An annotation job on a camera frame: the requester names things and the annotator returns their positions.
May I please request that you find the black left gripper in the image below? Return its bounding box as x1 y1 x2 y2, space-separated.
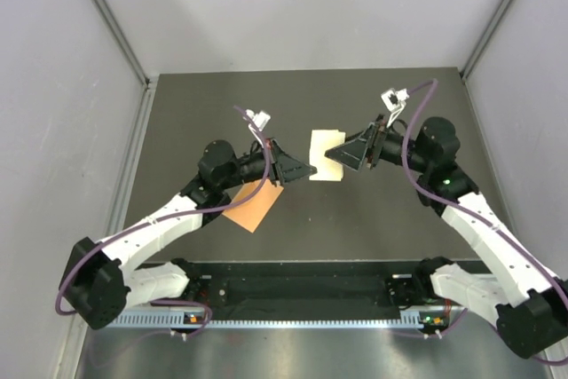
220 138 317 191

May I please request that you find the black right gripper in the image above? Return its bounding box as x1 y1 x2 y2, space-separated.
326 114 430 175

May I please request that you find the cream paper letter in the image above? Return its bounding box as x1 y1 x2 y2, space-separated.
307 129 347 182

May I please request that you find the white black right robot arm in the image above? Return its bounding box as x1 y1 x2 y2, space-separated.
325 116 567 359

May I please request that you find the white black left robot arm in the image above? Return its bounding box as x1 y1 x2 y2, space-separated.
59 138 317 330

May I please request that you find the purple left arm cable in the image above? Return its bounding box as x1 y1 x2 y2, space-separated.
53 105 272 340

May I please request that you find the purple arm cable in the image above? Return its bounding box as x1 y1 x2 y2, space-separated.
398 78 568 367
53 105 272 340

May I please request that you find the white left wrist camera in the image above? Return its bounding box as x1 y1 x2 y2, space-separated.
245 109 271 144

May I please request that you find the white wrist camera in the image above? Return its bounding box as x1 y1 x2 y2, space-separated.
245 109 271 144
381 89 409 129

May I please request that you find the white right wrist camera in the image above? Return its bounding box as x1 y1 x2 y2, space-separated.
381 89 409 129

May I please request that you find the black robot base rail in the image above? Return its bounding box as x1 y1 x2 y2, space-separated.
174 259 443 320

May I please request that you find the white slotted cable duct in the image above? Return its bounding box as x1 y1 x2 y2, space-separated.
110 310 449 330

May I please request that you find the right aluminium frame post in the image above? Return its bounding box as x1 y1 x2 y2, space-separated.
460 0 516 83

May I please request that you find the aluminium frame post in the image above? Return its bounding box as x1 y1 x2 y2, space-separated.
460 0 516 83
91 0 150 88

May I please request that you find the left aluminium frame post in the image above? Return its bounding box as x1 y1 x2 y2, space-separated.
91 0 150 88

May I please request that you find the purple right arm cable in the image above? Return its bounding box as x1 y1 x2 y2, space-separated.
398 78 568 367

